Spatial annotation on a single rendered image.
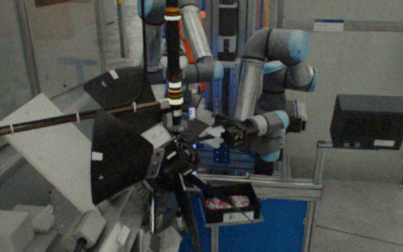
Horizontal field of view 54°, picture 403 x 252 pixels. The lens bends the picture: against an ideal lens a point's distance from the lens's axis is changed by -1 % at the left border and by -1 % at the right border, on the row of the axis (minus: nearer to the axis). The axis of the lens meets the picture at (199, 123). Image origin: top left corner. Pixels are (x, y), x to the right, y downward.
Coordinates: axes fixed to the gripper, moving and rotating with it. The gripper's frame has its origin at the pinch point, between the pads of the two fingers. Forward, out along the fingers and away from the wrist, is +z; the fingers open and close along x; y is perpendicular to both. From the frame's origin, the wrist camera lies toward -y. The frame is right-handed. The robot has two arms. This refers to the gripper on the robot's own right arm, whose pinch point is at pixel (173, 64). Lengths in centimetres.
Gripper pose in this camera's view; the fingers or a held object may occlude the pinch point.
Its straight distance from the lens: 118.4
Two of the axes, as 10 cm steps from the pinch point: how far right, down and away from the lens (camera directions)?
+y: 0.1, 9.2, 4.0
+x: -10.0, 0.3, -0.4
